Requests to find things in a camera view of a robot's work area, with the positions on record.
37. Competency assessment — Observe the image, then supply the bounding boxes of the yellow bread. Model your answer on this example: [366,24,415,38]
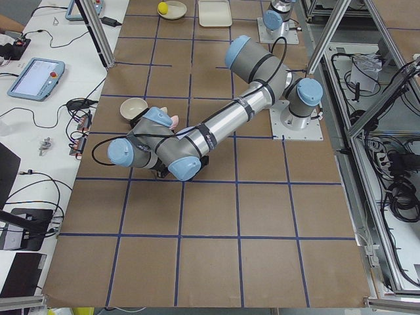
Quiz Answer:
[157,1,169,15]

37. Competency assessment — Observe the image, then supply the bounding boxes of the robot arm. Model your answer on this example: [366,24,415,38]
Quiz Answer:
[262,0,296,31]
[107,35,324,181]

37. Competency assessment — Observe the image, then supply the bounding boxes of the pink plate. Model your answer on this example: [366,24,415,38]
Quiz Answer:
[170,115,179,129]

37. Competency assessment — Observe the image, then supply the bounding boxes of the beige round plate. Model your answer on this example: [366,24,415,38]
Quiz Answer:
[157,1,187,20]

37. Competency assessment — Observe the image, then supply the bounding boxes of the black dish rack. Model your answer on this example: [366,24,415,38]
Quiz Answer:
[127,107,203,181]

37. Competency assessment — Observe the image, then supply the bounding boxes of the cream bowl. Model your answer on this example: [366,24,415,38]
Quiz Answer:
[119,98,148,120]

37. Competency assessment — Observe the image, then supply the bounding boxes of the usb hub adapters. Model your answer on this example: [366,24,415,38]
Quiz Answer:
[66,110,93,160]

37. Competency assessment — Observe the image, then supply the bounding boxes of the cream rectangular tray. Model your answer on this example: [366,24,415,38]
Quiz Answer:
[198,1,232,28]

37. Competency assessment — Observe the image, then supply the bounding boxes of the black power adapter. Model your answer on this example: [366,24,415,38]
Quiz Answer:
[100,16,122,27]

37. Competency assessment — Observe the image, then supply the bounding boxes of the white box in cabinet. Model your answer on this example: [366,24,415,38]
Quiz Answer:
[350,53,382,92]

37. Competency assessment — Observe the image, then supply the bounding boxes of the teach pendant near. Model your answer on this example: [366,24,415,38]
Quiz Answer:
[7,58,66,101]

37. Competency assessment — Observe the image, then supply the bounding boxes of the teach pendant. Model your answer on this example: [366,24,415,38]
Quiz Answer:
[65,0,106,22]
[7,58,66,101]

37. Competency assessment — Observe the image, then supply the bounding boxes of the teach pendant far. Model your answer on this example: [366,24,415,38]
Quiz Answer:
[65,0,106,22]

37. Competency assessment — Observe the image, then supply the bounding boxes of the black device box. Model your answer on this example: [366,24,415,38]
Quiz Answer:
[1,252,47,298]

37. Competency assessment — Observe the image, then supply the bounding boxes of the small circuit board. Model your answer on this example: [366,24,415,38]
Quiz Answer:
[0,38,31,60]

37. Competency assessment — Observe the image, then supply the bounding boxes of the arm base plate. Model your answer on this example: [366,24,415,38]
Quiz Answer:
[257,17,299,45]
[269,100,324,141]

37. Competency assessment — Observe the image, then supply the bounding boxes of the aluminium frame post left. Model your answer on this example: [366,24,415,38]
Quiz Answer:
[75,0,115,69]

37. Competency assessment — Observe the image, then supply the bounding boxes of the aluminium frame post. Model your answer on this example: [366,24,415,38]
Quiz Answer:
[306,0,351,75]
[75,0,115,69]

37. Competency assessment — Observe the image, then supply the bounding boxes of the aluminium frame post right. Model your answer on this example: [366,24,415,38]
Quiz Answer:
[306,0,351,75]

